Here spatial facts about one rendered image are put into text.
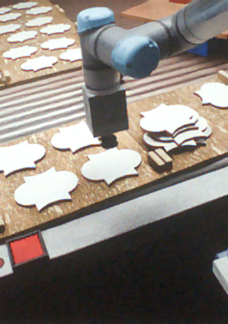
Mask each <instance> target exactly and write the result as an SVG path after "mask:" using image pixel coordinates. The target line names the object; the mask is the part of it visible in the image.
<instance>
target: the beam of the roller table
mask: <svg viewBox="0 0 228 324"><path fill-rule="evenodd" d="M227 211H228V166H226V167H225V168H223V169H220V170H216V171H214V172H211V173H208V174H206V175H203V176H200V177H198V178H192V179H191V180H188V181H184V182H182V183H180V184H177V185H174V186H170V187H168V188H166V189H163V190H161V191H158V192H152V193H150V194H147V195H144V196H142V197H139V198H136V199H133V200H131V201H129V202H125V203H122V204H120V205H116V206H113V207H110V208H106V209H104V210H101V211H100V212H97V213H92V214H91V215H88V216H85V217H80V218H79V219H75V220H72V221H69V222H67V223H65V224H60V225H58V226H56V227H54V228H49V229H44V230H42V231H41V233H42V235H43V238H44V242H45V245H46V249H47V251H48V253H49V257H50V261H45V262H43V263H40V264H37V265H34V266H33V267H29V268H27V269H23V270H20V271H18V272H16V273H13V271H12V266H11V262H10V259H9V255H8V249H7V247H6V244H3V245H0V257H1V258H3V259H4V261H5V263H4V265H3V267H1V268H0V297H3V296H4V295H6V294H10V293H13V292H14V291H16V290H19V289H24V288H27V287H29V286H31V285H34V284H37V283H39V282H41V281H46V280H47V279H50V278H54V277H56V276H57V275H60V274H63V273H66V272H70V271H73V270H75V269H77V268H80V267H82V266H85V265H87V264H90V263H92V262H98V261H99V260H102V259H105V258H106V257H110V256H112V255H115V254H117V253H118V252H121V251H127V250H129V249H131V248H134V247H135V246H140V245H141V244H143V243H146V242H148V241H151V240H153V239H159V238H160V237H163V236H165V235H169V234H170V233H173V232H176V231H178V230H181V229H183V228H186V227H188V226H189V225H195V224H198V223H200V222H202V221H204V220H206V219H211V218H212V217H214V216H217V215H219V214H222V213H224V212H227Z"/></svg>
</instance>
